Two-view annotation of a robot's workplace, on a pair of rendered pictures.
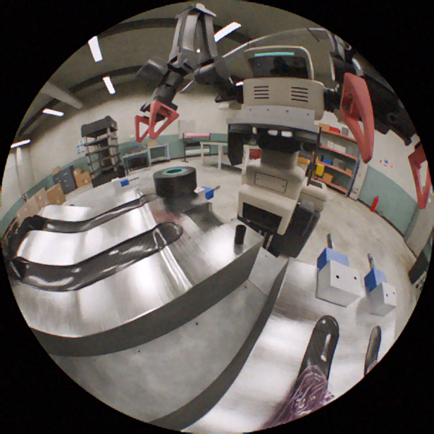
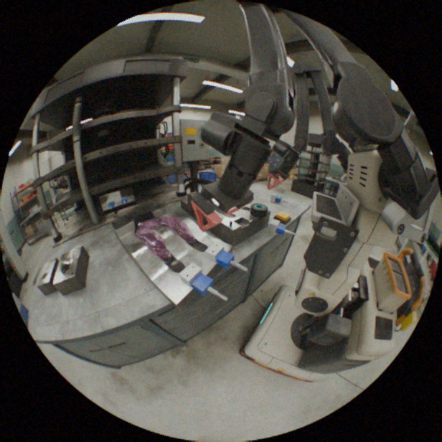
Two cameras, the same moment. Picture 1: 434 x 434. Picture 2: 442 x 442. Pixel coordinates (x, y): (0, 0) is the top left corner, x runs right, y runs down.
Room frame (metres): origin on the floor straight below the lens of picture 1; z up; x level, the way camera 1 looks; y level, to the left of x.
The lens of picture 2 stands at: (0.05, -0.43, 1.15)
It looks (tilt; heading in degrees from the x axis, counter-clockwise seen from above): 31 degrees down; 90
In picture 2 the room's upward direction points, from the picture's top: straight up
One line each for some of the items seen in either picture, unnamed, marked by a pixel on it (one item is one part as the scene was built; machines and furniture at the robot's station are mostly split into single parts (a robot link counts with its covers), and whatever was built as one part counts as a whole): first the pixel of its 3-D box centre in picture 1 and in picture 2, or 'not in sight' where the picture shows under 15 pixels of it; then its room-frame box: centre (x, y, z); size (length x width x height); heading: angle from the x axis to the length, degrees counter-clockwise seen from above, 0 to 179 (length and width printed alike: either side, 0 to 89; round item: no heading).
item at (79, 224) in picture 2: not in sight; (118, 204); (-0.97, 0.55, 0.76); 1.30 x 0.84 x 0.07; 38
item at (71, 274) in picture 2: not in sight; (71, 269); (-0.58, -0.29, 0.84); 0.20 x 0.15 x 0.07; 128
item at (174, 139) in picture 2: not in sight; (109, 161); (-0.97, 0.56, 1.20); 1.29 x 0.83 x 0.19; 38
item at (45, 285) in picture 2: not in sight; (49, 275); (-0.76, -0.39, 0.83); 0.17 x 0.13 x 0.06; 128
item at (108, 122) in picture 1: (105, 153); (315, 165); (3.40, 3.60, 1.03); 1.54 x 0.94 x 2.06; 32
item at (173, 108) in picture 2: not in sight; (105, 135); (-0.96, 0.56, 1.45); 1.29 x 0.82 x 0.19; 38
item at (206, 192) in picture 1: (206, 192); (283, 229); (0.34, 0.03, 0.83); 0.13 x 0.05 x 0.05; 142
